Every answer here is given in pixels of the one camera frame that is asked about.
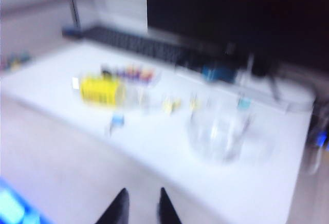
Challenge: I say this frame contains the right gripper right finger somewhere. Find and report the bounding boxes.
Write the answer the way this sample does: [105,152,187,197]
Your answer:
[156,187,182,224]

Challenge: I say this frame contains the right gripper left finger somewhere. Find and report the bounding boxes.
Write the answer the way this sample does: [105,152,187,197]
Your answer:
[97,188,131,224]

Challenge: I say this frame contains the round transparent plastic box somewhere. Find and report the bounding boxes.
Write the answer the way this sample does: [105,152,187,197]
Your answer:
[188,92,254,165]

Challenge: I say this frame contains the yellow binder clip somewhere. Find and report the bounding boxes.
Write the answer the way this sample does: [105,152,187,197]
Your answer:
[162,96,181,115]
[189,95,202,112]

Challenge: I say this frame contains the white robot base platform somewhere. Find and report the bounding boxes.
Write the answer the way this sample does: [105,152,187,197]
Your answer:
[0,177,48,224]

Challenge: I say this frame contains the white raised desk board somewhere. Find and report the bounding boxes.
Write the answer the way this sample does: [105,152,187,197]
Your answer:
[0,41,317,224]

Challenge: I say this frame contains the blue binder clip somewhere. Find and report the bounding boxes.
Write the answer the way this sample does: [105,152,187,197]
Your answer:
[107,113,126,131]

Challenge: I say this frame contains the clear bottle yellow label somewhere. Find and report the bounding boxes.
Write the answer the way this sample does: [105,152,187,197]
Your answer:
[72,76,150,112]

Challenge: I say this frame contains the clear case coloured items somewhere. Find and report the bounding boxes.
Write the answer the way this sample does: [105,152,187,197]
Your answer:
[100,63,161,86]

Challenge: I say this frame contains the blue computer mouse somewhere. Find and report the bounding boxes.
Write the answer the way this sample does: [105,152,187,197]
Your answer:
[201,64,237,84]

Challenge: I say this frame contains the silver monitor stand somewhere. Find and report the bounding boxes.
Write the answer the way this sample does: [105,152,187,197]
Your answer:
[237,53,258,86]

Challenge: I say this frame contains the black keyboard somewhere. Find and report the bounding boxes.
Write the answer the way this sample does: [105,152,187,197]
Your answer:
[81,25,208,66]

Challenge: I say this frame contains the black AOC monitor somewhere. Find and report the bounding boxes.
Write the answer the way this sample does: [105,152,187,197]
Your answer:
[146,0,329,64]

